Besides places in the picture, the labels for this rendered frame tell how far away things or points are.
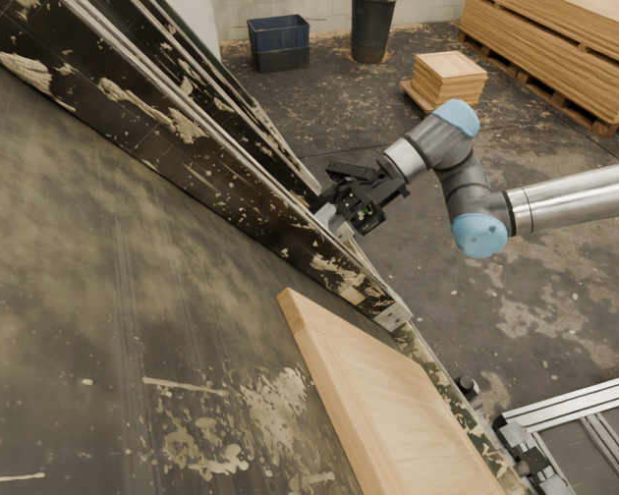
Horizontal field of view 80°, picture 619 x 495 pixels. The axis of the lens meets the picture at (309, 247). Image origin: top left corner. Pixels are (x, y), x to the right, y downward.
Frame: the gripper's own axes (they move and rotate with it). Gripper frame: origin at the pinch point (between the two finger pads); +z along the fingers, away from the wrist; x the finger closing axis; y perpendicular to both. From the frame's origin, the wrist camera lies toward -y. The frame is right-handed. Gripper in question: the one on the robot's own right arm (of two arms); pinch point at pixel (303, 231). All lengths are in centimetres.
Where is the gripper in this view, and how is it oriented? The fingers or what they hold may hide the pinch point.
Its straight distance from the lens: 71.1
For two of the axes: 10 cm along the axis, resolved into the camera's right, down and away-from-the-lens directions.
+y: 3.8, 6.9, -6.2
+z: -7.7, 6.0, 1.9
